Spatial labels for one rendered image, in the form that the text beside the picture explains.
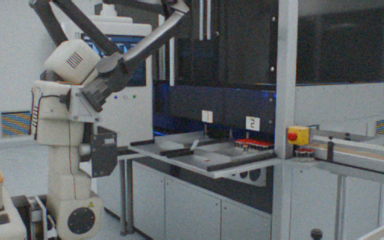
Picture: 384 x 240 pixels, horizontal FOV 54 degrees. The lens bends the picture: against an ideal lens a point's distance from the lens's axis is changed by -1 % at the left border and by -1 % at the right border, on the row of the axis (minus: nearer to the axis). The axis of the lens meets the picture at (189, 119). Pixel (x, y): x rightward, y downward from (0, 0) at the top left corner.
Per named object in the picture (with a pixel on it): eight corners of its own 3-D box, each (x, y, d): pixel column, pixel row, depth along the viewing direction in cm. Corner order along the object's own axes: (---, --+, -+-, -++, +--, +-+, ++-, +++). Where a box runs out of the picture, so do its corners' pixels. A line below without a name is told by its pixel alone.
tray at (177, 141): (203, 136, 228) (203, 131, 227) (234, 143, 207) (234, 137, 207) (155, 143, 207) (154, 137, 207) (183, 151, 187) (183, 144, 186)
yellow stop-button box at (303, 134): (297, 140, 172) (297, 125, 171) (310, 143, 167) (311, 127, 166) (286, 143, 168) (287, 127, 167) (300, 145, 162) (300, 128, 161)
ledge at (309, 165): (303, 159, 179) (303, 155, 179) (328, 165, 169) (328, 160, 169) (284, 163, 171) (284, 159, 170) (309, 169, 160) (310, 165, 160)
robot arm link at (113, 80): (102, 85, 125) (108, 96, 129) (124, 66, 128) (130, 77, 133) (86, 74, 130) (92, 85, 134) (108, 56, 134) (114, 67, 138)
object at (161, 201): (185, 190, 405) (185, 107, 393) (378, 270, 243) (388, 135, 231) (96, 211, 345) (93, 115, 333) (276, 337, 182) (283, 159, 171)
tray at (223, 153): (244, 145, 201) (244, 139, 201) (284, 154, 181) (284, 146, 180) (193, 154, 181) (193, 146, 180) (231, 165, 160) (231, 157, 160)
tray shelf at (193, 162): (197, 138, 232) (197, 135, 232) (292, 160, 177) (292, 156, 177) (127, 148, 203) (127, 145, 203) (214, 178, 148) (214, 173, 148)
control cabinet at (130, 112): (142, 139, 261) (140, 21, 251) (154, 144, 245) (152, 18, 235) (67, 146, 236) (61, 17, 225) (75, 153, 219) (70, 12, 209)
